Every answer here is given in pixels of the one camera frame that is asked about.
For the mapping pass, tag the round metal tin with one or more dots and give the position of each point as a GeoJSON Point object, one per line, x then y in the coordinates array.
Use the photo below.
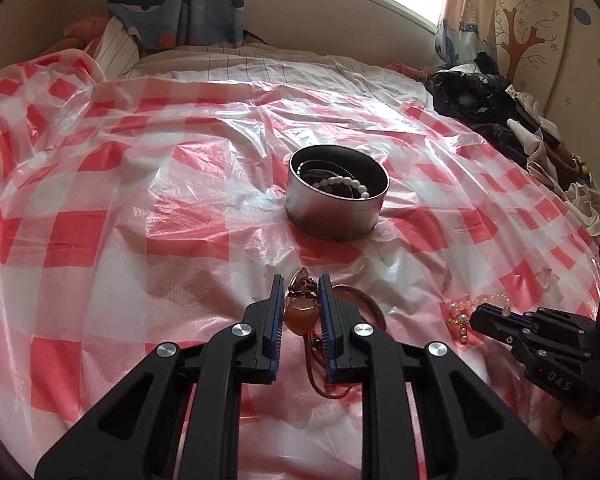
{"type": "Point", "coordinates": [330, 215]}

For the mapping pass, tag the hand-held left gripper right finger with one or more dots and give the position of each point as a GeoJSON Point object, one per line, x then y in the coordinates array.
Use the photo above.
{"type": "Point", "coordinates": [325, 310]}

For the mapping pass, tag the pink cloth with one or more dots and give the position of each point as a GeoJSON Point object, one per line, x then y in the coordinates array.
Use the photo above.
{"type": "Point", "coordinates": [87, 27]}

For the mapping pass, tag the red checked plastic sheet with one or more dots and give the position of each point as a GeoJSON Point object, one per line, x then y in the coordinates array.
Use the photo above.
{"type": "Point", "coordinates": [130, 210]}

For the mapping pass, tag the striped white duvet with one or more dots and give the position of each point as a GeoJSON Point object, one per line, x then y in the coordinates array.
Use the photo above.
{"type": "Point", "coordinates": [280, 60]}

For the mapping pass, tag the rose gold bangle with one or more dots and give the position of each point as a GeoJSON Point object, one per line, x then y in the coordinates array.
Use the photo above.
{"type": "Point", "coordinates": [370, 301]}

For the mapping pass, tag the black clothes pile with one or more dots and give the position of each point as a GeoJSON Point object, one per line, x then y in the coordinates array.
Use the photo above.
{"type": "Point", "coordinates": [470, 100]}

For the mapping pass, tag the silver bangle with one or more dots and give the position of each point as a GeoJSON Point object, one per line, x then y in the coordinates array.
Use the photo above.
{"type": "Point", "coordinates": [305, 164]}

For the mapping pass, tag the wardrobe with tree decal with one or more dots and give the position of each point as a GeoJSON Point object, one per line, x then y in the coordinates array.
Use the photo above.
{"type": "Point", "coordinates": [570, 60]}

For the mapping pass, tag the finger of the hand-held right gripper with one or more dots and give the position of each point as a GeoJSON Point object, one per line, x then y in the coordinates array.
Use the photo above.
{"type": "Point", "coordinates": [520, 317]}
{"type": "Point", "coordinates": [495, 327]}

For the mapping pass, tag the white clothes pile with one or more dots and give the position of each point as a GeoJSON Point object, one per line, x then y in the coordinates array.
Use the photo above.
{"type": "Point", "coordinates": [585, 205]}

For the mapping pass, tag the pink cartoon curtain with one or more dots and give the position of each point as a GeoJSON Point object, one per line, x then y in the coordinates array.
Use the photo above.
{"type": "Point", "coordinates": [460, 35]}

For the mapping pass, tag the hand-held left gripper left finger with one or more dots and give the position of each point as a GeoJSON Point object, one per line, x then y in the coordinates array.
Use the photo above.
{"type": "Point", "coordinates": [278, 310]}

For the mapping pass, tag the striped white pillow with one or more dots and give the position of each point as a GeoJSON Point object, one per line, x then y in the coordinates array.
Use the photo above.
{"type": "Point", "coordinates": [117, 50]}

